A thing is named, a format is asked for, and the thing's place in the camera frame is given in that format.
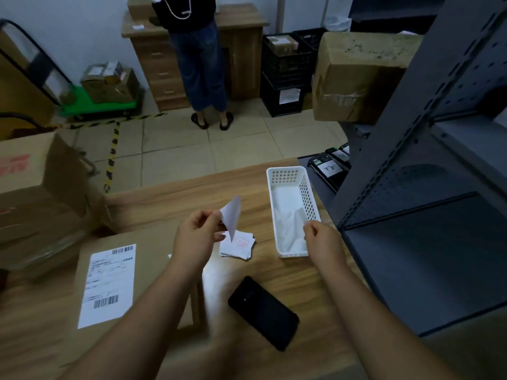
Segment black handheld scanner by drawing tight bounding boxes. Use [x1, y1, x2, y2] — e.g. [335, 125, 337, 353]
[228, 275, 301, 352]

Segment large wrapped cardboard box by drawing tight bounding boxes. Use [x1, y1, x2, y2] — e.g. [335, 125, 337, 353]
[313, 31, 424, 125]

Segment pile of translucent backing papers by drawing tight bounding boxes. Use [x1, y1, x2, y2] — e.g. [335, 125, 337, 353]
[273, 185, 314, 254]

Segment small labelled cardboard box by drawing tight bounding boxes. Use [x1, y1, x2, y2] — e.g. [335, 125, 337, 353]
[81, 63, 108, 82]

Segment person's left hand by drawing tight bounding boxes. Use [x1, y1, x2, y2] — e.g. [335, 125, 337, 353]
[170, 209, 227, 273]

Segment medium taped cardboard box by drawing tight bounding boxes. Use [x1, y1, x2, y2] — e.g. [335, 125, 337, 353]
[81, 69, 140, 105]

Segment stack of small cardboard boxes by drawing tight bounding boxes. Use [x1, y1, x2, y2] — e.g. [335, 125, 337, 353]
[127, 0, 157, 20]

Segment stack of white stickers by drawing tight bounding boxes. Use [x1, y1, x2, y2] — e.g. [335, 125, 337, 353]
[219, 230, 256, 261]

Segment large plain cardboard box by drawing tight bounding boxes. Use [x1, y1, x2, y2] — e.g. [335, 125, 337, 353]
[59, 221, 199, 368]

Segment person's right hand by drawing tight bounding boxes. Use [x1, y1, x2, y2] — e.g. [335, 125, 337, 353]
[303, 220, 350, 273]

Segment red printed cardboard box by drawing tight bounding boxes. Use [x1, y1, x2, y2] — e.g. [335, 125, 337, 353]
[0, 132, 108, 242]

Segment wooden drawer desk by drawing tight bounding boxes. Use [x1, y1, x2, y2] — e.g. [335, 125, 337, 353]
[120, 3, 270, 112]

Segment stack of large cardboard boxes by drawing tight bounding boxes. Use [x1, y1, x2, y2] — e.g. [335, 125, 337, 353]
[0, 29, 56, 141]

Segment dark metal shelf rack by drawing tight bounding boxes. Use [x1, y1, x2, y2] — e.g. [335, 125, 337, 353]
[348, 0, 448, 34]
[328, 0, 507, 337]

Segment white plastic bag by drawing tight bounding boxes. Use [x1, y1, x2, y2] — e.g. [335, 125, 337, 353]
[324, 15, 352, 33]

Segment green platform trolley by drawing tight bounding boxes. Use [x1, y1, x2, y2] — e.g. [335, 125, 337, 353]
[0, 18, 144, 121]

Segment person's left forearm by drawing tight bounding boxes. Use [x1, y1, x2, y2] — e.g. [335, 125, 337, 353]
[59, 261, 206, 380]

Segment small yellowish cardboard box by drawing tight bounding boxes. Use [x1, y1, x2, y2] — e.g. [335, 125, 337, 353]
[104, 61, 124, 84]

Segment black plastic crates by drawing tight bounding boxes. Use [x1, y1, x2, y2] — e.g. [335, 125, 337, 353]
[259, 73, 306, 118]

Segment red stamped white sticker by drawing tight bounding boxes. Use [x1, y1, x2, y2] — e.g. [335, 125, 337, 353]
[219, 195, 242, 243]

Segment white perforated plastic tray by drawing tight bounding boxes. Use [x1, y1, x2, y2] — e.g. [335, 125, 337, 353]
[266, 166, 322, 259]

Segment person's right forearm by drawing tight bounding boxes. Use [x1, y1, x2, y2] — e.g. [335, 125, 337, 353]
[316, 261, 460, 380]

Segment black plastic crate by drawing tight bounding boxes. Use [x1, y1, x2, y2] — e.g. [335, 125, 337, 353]
[261, 33, 316, 90]
[293, 27, 327, 50]

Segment black scanners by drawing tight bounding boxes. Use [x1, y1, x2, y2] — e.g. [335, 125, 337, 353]
[308, 153, 349, 193]

